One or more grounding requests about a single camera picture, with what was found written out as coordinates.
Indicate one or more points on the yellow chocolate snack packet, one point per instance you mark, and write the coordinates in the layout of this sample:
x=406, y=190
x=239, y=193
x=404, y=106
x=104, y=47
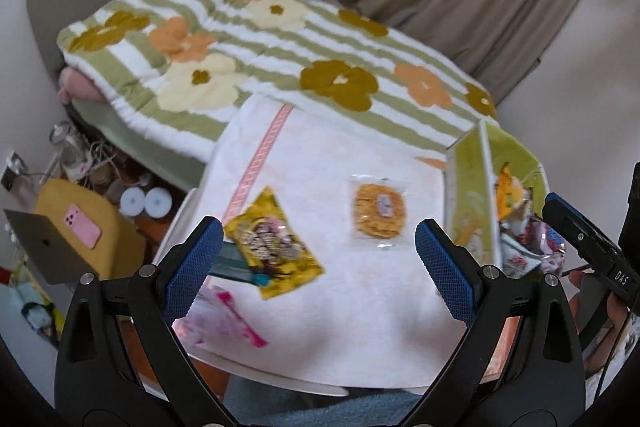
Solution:
x=278, y=259

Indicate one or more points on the orange chip bag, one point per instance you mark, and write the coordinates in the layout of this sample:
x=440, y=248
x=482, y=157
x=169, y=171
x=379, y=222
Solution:
x=511, y=194

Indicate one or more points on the round cracker packet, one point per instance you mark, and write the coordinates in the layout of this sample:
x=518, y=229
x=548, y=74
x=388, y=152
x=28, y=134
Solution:
x=378, y=210

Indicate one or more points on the right hand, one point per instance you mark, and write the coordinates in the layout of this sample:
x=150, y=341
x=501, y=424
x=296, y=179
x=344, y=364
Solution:
x=606, y=352

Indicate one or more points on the magenta white snack bag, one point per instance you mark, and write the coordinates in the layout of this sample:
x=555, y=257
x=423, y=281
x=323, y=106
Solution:
x=213, y=317

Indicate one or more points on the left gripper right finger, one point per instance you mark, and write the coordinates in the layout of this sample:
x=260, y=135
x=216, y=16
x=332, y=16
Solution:
x=519, y=361

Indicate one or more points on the yellow cushion stool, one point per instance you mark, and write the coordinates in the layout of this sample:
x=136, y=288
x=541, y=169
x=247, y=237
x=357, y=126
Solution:
x=120, y=250

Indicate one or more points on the red white snack packet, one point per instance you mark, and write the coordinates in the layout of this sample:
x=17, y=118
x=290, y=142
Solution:
x=531, y=249

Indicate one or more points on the pink pillow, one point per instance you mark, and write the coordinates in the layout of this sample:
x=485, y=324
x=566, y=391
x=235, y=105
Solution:
x=74, y=85

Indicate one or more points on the floral striped blanket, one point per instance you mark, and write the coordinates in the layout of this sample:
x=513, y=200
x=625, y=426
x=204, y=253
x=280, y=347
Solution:
x=178, y=71

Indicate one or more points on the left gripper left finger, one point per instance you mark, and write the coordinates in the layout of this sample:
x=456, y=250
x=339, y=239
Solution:
x=95, y=381

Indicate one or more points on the white pink tablecloth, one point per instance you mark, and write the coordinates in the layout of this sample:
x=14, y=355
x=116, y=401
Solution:
x=374, y=318

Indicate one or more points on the green cardboard box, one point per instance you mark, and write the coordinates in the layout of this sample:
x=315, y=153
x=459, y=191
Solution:
x=473, y=164

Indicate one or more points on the grey laptop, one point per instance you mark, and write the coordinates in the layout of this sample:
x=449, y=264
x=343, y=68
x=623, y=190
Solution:
x=56, y=260

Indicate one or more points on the pink phone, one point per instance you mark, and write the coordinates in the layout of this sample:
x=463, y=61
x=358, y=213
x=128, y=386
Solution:
x=82, y=226

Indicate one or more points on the dark green snack packet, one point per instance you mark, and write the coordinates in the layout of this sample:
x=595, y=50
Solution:
x=231, y=265

